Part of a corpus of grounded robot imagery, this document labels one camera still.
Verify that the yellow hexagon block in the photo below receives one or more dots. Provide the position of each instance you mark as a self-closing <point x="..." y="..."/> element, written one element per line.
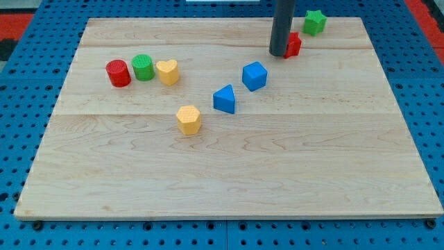
<point x="189" y="120"/>

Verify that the blue cube block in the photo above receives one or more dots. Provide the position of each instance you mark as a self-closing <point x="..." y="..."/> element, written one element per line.
<point x="254" y="76"/>

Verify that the light wooden board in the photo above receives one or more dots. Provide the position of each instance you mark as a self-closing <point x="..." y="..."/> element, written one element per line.
<point x="324" y="139"/>

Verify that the red cylinder block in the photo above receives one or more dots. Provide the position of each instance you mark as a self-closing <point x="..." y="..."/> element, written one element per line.
<point x="118" y="73"/>

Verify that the green cylinder block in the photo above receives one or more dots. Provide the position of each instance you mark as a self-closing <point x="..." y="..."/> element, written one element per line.
<point x="143" y="67"/>

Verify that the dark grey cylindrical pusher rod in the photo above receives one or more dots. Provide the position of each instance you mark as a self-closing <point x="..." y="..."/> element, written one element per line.
<point x="282" y="21"/>

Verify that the red star block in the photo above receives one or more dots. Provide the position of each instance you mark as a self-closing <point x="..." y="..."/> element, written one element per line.
<point x="293" y="46"/>

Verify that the yellow heart block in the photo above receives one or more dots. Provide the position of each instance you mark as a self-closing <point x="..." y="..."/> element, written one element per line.
<point x="168" y="71"/>

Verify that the green star block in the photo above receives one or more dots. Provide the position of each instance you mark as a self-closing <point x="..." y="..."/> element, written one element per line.
<point x="314" y="23"/>

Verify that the blue triangular prism block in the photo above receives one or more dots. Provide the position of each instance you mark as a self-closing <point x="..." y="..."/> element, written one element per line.
<point x="224" y="99"/>

